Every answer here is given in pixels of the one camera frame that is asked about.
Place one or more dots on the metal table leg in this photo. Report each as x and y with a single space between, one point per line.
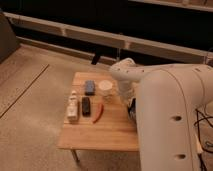
75 156

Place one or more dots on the dark ceramic bowl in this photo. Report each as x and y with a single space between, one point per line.
132 110

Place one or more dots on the red chili pepper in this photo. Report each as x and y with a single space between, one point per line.
99 112

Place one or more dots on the black rectangular block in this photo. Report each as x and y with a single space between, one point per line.
86 106

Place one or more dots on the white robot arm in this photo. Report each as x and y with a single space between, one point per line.
166 99

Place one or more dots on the white plastic bottle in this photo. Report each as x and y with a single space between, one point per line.
72 109

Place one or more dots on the white paper cup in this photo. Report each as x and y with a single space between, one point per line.
105 87

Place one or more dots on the blue sponge block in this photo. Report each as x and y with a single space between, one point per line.
89 87

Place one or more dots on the wooden table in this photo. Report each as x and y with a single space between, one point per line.
114 131

